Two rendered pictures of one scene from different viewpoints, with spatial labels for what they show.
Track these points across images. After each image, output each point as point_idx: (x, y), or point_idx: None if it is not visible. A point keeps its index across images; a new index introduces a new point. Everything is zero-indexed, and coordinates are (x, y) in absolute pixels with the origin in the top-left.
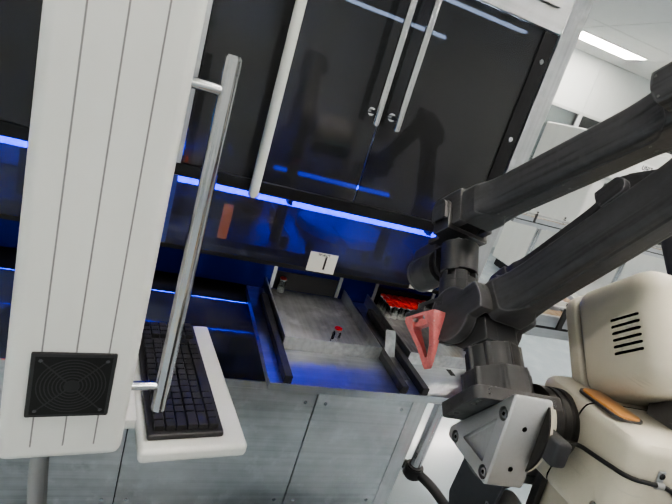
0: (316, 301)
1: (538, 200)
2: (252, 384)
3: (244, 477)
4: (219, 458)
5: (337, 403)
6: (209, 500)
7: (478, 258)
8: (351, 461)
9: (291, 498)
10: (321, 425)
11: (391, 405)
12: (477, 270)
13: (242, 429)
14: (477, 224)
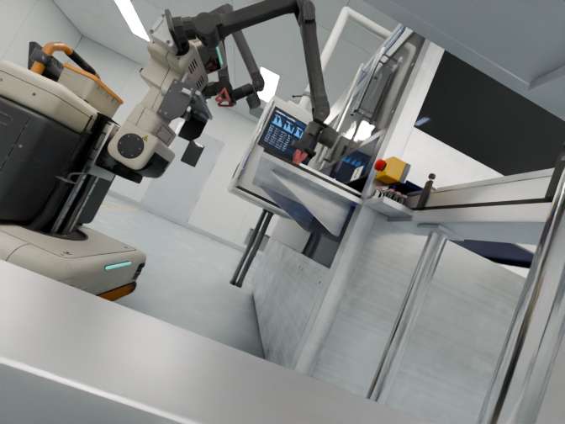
0: None
1: (243, 60)
2: (296, 253)
3: (271, 316)
4: (275, 298)
5: (305, 269)
6: (262, 327)
7: (245, 84)
8: (289, 329)
9: (268, 348)
10: (296, 286)
11: (318, 277)
12: (241, 86)
13: (284, 281)
14: (251, 79)
